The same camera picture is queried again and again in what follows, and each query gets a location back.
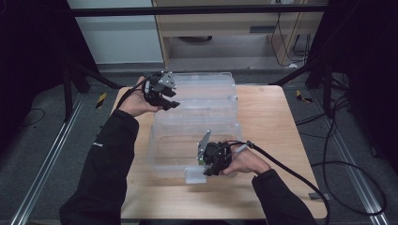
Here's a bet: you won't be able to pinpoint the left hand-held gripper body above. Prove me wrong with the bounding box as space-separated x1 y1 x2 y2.
142 70 177 108

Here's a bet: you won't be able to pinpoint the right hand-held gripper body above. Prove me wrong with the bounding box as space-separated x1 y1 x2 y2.
196 129 235 169

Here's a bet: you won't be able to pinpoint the clear plastic storage box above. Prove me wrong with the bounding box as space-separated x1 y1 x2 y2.
146 71 243 186

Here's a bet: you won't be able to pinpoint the person's left hand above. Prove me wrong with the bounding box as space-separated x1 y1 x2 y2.
117 76 164 118

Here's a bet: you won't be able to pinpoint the person's right hand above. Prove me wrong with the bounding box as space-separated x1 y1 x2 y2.
220 140 273 176

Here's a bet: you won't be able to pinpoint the yellow black striped tape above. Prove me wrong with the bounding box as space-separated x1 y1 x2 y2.
295 89 314 104
95 92 108 110

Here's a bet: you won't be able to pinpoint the dark round object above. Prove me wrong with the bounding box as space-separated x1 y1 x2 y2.
177 35 214 44

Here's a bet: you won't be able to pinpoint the white cabinet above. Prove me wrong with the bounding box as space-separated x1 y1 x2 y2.
67 0 165 65

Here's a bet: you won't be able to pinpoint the black metal stand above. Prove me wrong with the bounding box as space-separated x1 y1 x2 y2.
268 59 349 119
60 60 125 123

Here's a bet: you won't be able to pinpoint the light wooden desk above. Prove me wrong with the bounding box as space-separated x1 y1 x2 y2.
152 0 329 68

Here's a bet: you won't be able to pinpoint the black horizontal bar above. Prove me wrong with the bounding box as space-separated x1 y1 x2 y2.
67 4 329 17

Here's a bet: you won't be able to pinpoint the grey tape strip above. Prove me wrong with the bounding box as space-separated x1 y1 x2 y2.
308 191 331 202

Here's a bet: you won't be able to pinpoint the black curtain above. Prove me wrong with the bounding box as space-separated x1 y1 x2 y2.
0 0 99 148
313 0 398 173

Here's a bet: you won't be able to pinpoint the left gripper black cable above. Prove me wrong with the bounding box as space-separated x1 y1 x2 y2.
115 77 148 111

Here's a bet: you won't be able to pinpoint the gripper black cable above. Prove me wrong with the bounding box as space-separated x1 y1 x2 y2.
219 140 332 225
115 77 148 111

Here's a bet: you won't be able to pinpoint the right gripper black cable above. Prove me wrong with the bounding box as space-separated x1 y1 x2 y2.
219 140 332 225

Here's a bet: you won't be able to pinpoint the thin black floor cable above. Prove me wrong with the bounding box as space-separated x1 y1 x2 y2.
18 107 47 128

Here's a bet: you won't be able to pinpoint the black cables under desk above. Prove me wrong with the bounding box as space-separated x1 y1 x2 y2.
269 12 314 68

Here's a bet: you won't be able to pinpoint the metal floor rail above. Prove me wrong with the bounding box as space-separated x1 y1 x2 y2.
8 93 87 225
308 90 390 225

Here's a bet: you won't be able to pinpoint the black looped floor cable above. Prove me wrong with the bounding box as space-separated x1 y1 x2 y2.
311 93 388 218

